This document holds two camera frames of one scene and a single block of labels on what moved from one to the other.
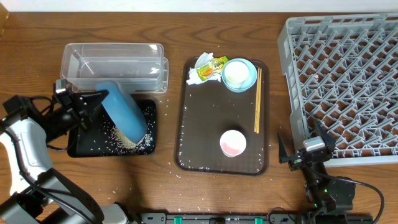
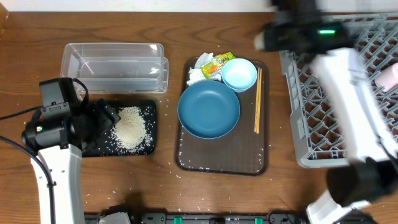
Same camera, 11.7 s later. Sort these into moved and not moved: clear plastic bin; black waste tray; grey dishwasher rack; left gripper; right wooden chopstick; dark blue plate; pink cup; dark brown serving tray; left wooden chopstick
Moved: dark blue plate; pink cup; left gripper
Not moved: right wooden chopstick; grey dishwasher rack; left wooden chopstick; black waste tray; dark brown serving tray; clear plastic bin
